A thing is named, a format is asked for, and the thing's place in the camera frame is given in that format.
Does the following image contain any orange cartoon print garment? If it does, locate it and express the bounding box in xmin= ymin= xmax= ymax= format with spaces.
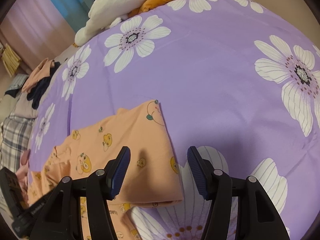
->
xmin=26 ymin=99 xmax=184 ymax=240

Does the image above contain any pink crumpled garment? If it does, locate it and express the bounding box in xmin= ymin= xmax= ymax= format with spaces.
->
xmin=16 ymin=149 xmax=30 ymax=202

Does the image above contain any grey plaid cloth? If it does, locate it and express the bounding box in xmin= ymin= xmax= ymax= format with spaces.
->
xmin=1 ymin=113 xmax=34 ymax=173

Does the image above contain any beige grey folded garment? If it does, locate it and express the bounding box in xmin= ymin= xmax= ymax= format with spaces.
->
xmin=14 ymin=93 xmax=38 ymax=119

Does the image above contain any dark navy garment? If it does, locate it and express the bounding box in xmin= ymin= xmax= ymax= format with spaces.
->
xmin=27 ymin=61 xmax=61 ymax=110

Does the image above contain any purple floral bed sheet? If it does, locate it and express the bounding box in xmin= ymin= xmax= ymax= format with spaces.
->
xmin=28 ymin=0 xmax=319 ymax=239

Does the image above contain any peach folded garment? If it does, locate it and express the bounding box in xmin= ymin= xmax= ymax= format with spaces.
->
xmin=22 ymin=58 xmax=55 ymax=93

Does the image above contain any yellow wooden stool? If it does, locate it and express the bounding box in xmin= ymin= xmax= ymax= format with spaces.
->
xmin=1 ymin=44 xmax=22 ymax=77

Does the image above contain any pink curtain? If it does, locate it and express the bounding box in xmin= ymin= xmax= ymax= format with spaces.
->
xmin=1 ymin=0 xmax=75 ymax=69

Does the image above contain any white plush goose toy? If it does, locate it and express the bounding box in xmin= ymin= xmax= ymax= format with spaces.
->
xmin=74 ymin=0 xmax=173 ymax=47

